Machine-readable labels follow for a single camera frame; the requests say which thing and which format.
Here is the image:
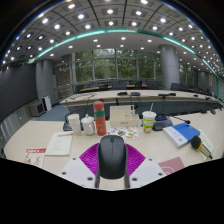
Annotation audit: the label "colourful printed leaflet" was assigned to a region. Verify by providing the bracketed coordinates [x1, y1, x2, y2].
[107, 126, 140, 141]

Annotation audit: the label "red and white leaflet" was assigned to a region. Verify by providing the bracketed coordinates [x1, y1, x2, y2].
[24, 147, 47, 168]

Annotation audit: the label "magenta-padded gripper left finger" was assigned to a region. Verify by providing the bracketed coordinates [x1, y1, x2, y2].
[58, 143, 101, 190]

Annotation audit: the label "red bottle with green band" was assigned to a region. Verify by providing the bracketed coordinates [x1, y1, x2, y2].
[92, 100, 108, 137]

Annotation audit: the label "beige cardboard box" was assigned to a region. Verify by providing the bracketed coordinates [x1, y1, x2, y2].
[109, 105, 141, 129]

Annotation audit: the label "dark office chairs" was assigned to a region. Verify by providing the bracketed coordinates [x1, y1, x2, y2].
[74, 79, 218, 98]

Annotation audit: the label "blue and white book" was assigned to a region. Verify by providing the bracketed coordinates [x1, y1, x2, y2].
[162, 121, 201, 149]

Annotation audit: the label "green-printed paper cup with straw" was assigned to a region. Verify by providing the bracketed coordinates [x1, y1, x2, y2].
[141, 103, 157, 134]

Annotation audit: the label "grey boxy floor unit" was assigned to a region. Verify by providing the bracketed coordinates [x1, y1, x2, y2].
[29, 100, 46, 118]

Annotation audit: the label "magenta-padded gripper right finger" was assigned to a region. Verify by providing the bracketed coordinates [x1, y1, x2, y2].
[123, 143, 167, 190]

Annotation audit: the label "ceiling lights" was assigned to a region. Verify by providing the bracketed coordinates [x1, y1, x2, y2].
[1, 0, 224, 73]

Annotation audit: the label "black computer mouse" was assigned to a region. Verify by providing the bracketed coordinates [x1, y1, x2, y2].
[97, 134, 128, 180]

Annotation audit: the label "white lidded mug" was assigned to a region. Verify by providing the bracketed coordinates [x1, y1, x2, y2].
[80, 113, 96, 136]

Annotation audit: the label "pink mouse pad with drawing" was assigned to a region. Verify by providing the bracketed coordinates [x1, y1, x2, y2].
[157, 156, 186, 176]

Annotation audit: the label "black handheld microphone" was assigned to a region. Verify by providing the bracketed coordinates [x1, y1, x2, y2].
[190, 135, 214, 160]

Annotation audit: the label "white paper sheet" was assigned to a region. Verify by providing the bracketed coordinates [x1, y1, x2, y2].
[198, 129, 216, 158]

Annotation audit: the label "white floor appliance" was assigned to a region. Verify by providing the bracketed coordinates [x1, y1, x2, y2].
[41, 95, 53, 113]

